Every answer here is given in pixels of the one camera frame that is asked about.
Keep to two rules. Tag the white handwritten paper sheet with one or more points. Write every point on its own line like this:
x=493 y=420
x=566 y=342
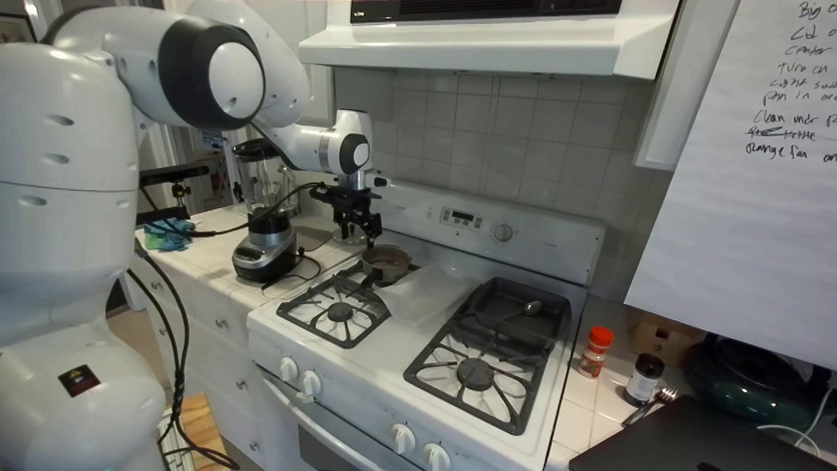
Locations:
x=749 y=192

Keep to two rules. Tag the black two-burner stove grate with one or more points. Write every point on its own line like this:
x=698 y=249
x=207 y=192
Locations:
x=336 y=296
x=514 y=336

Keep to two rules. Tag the black silver blender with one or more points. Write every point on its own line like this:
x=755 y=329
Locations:
x=265 y=249

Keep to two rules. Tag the spice bottle red lid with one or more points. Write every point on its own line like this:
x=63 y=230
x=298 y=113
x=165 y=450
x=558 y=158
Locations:
x=596 y=352

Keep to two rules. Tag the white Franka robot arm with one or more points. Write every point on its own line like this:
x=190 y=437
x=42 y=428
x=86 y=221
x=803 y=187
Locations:
x=69 y=173

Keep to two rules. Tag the white power strip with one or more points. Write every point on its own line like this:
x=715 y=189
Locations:
x=171 y=441

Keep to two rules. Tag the white counter cabinet with drawers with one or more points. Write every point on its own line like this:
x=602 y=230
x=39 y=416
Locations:
x=209 y=288

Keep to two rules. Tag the dark green bowl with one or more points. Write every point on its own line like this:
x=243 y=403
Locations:
x=749 y=382

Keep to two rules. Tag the white gas stove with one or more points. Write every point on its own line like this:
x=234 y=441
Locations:
x=418 y=296

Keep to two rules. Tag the white range hood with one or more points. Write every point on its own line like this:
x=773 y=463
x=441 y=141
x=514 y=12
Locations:
x=488 y=43

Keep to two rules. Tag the dark round burner cap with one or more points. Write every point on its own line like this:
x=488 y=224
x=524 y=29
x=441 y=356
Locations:
x=340 y=313
x=475 y=373

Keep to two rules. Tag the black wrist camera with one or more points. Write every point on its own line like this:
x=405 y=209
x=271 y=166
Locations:
x=348 y=187

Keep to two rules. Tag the blue crumpled cloth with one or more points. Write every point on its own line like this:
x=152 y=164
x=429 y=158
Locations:
x=167 y=233

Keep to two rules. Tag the dark bottle white label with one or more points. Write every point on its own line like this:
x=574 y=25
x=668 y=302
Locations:
x=646 y=381

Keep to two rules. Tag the white stove knob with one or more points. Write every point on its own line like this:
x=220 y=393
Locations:
x=401 y=437
x=310 y=386
x=435 y=455
x=288 y=369

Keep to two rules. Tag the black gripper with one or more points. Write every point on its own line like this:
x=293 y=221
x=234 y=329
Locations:
x=356 y=208

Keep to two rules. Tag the white stove panel dial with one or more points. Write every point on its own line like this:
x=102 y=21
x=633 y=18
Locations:
x=503 y=230

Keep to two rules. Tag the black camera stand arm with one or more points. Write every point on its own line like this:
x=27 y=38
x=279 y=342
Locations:
x=173 y=173

